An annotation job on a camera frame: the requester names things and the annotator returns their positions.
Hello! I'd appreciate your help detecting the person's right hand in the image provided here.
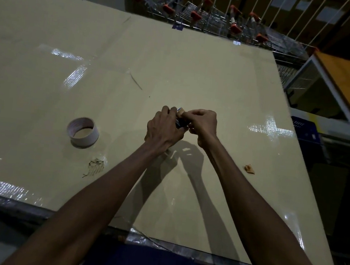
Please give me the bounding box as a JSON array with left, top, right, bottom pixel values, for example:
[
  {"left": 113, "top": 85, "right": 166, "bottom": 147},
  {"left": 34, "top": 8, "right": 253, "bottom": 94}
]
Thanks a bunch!
[{"left": 178, "top": 107, "right": 221, "bottom": 150}]

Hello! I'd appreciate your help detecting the person's left hand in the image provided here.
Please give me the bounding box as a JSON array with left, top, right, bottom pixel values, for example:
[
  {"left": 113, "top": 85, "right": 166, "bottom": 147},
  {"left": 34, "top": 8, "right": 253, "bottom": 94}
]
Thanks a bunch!
[{"left": 143, "top": 104, "right": 191, "bottom": 158}]

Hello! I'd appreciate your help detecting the small blue packet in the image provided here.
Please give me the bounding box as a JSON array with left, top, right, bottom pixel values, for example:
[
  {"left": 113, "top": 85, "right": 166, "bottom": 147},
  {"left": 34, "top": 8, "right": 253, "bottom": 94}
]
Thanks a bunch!
[{"left": 174, "top": 107, "right": 191, "bottom": 130}]

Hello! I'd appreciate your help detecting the person's left forearm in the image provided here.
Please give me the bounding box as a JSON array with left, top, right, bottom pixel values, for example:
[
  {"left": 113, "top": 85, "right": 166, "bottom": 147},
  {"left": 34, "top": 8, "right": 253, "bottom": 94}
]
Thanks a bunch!
[{"left": 1, "top": 127, "right": 171, "bottom": 265}]

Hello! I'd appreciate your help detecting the person's right forearm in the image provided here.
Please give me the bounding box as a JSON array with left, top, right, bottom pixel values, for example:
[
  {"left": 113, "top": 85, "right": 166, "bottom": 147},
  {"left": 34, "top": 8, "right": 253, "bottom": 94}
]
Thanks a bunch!
[{"left": 184, "top": 135, "right": 350, "bottom": 265}]

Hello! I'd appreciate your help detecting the large cardboard sheet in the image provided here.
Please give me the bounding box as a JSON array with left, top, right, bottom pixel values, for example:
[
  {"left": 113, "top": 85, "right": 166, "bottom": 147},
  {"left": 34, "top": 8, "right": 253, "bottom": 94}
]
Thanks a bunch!
[{"left": 0, "top": 0, "right": 350, "bottom": 265}]

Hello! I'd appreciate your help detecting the torn tape residue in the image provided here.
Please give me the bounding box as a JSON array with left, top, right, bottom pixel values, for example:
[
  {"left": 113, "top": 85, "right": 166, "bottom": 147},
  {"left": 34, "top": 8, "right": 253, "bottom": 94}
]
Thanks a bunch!
[{"left": 82, "top": 156, "right": 107, "bottom": 181}]

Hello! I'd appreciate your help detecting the roll of clear tape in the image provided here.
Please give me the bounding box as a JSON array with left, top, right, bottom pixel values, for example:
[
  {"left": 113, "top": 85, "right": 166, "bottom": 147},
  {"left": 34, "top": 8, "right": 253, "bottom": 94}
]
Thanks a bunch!
[{"left": 65, "top": 115, "right": 101, "bottom": 151}]

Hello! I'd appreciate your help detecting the row of shopping carts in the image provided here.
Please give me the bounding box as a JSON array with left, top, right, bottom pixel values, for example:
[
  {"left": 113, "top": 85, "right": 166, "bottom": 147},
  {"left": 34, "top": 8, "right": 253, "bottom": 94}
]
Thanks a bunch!
[{"left": 122, "top": 0, "right": 317, "bottom": 68}]

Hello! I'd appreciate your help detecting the blue plastic crate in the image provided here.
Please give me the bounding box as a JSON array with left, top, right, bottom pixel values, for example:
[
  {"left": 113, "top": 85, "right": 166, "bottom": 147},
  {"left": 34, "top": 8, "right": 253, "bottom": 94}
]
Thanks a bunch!
[{"left": 288, "top": 115, "right": 327, "bottom": 146}]

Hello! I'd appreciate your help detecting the white metal railing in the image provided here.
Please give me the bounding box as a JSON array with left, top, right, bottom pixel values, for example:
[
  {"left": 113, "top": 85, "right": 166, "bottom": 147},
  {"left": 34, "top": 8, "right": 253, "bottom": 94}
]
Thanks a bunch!
[{"left": 204, "top": 0, "right": 350, "bottom": 51}]

